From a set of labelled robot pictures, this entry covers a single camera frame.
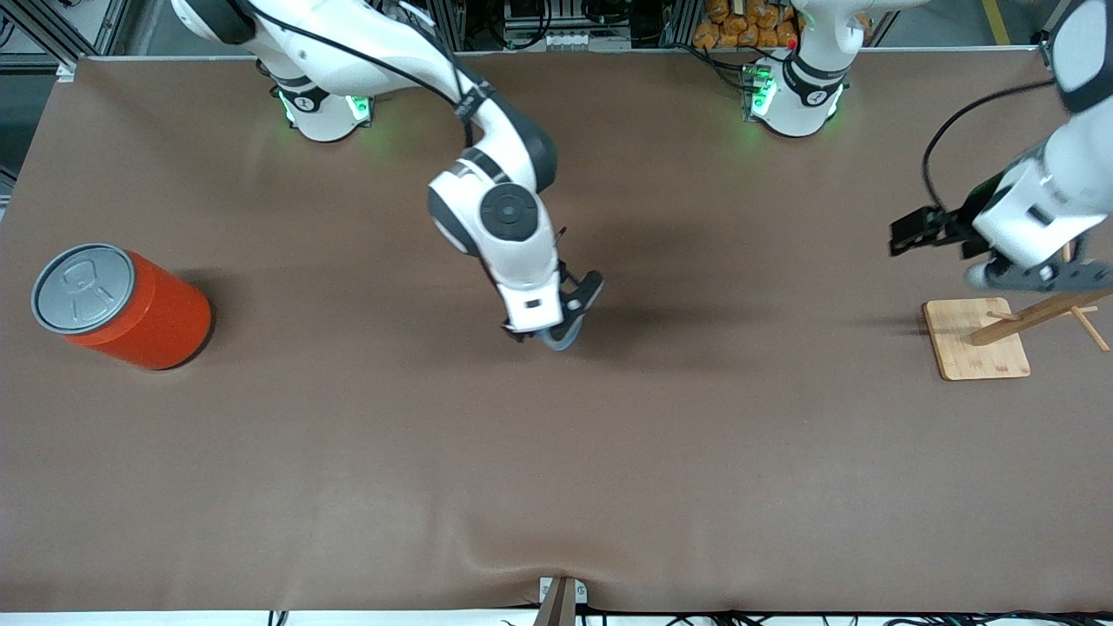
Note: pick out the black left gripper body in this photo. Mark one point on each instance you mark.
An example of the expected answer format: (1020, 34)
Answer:
(955, 223)

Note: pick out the light blue plastic cup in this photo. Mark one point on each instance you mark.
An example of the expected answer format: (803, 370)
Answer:
(561, 341)

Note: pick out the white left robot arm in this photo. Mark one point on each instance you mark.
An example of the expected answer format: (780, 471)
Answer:
(1035, 209)

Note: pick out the wooden cup rack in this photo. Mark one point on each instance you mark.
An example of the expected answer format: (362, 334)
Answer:
(974, 339)

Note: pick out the white power strip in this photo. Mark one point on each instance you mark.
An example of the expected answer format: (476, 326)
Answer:
(578, 40)

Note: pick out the bag of orange snacks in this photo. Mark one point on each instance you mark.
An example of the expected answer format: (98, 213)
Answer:
(739, 26)

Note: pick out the orange can with grey lid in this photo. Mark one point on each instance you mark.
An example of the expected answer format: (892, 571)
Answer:
(130, 309)

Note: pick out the table edge clamp bracket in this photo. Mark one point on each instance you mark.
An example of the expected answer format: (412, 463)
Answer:
(561, 596)

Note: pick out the aluminium frame profile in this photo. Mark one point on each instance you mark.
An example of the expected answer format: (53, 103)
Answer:
(52, 35)

